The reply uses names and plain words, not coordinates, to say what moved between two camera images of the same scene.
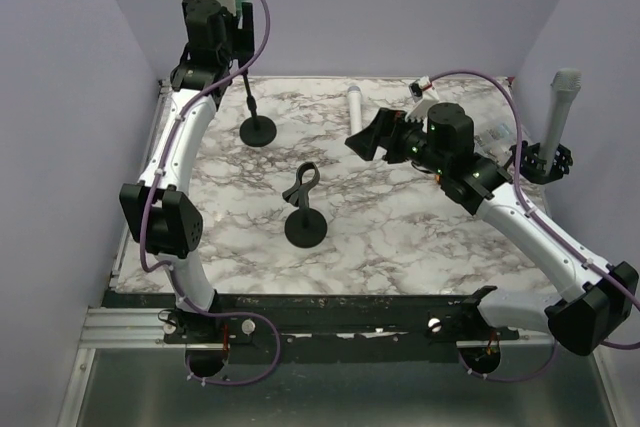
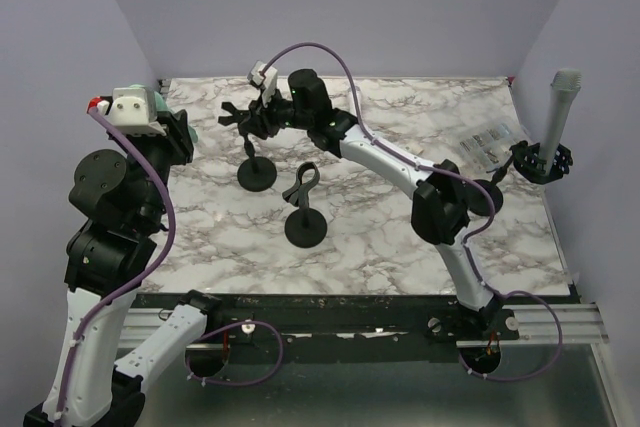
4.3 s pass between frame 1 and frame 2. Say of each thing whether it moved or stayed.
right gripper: moved
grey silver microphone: stayed
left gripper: moved
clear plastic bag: stayed
